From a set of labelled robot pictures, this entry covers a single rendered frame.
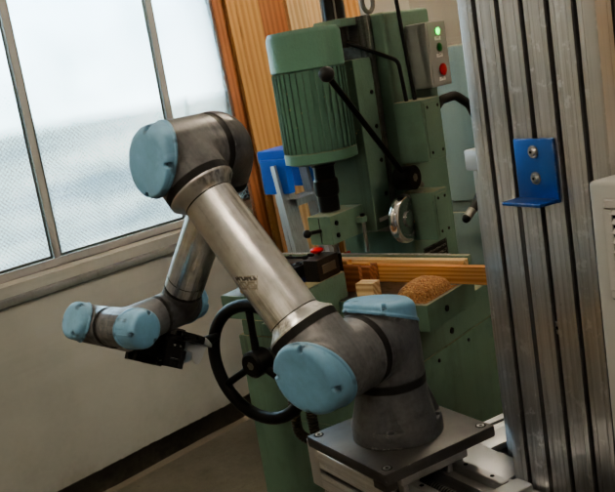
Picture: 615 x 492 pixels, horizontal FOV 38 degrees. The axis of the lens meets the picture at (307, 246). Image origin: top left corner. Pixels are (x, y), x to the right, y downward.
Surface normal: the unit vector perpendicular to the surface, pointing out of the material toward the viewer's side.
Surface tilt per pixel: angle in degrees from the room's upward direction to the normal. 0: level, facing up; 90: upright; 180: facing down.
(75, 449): 90
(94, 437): 90
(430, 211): 90
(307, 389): 96
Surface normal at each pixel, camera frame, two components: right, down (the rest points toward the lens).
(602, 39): 0.53, 0.08
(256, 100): 0.69, -0.03
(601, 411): -0.83, 0.24
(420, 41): -0.61, 0.25
